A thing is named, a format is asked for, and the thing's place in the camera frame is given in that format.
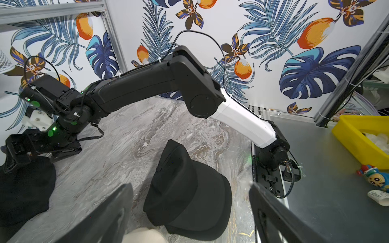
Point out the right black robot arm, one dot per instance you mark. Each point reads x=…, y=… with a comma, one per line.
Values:
x=180, y=71

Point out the yellow plastic bin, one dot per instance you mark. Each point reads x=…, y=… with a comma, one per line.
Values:
x=350, y=131

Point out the small cartoon figurine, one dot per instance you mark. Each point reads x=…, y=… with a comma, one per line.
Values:
x=375, y=177

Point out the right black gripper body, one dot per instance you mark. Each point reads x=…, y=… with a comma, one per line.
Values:
x=23, y=149

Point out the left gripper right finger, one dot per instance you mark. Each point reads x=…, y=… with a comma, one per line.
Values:
x=274, y=221

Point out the black cap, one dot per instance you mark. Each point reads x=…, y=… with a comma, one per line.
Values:
x=188, y=198
x=25, y=193

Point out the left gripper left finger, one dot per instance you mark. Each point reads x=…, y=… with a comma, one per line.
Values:
x=107, y=223

